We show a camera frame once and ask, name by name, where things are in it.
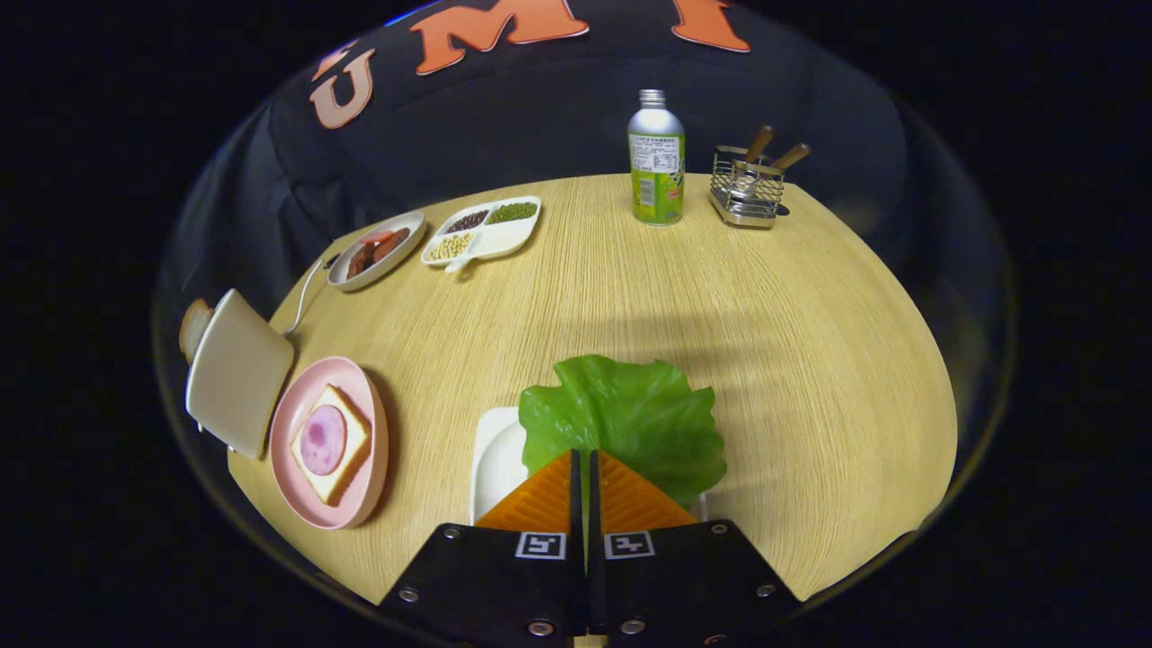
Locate white divided bean dish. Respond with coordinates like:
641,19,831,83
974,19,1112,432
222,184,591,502
420,195,543,275

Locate green label metal bottle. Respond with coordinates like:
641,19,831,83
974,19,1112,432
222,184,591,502
627,89,687,226

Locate round white meat plate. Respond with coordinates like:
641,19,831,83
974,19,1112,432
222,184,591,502
327,211,428,293

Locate metal wire utensil holder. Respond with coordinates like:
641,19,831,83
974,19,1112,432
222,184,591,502
708,144,786,229

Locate green lettuce leaf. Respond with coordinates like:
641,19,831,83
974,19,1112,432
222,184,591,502
518,354,728,509

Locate white toaster cable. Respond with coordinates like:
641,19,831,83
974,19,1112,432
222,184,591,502
283,258,327,337

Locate pink round plate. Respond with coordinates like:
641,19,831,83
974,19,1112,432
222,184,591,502
269,356,391,531

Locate round pink ham slice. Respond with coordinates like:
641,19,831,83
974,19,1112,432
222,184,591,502
299,404,348,476

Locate cream white toaster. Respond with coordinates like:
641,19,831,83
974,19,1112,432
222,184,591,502
185,288,296,460

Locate toasted bread slice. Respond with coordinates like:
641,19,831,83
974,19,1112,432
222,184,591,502
178,299,214,365

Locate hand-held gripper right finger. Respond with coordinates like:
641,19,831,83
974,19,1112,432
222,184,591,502
587,449,804,648

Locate white square plate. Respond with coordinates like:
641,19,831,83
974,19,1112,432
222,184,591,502
470,407,707,525

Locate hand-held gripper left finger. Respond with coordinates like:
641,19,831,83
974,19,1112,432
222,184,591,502
378,449,588,648

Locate square white bread slice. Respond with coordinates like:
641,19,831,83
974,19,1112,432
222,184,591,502
290,384,372,505

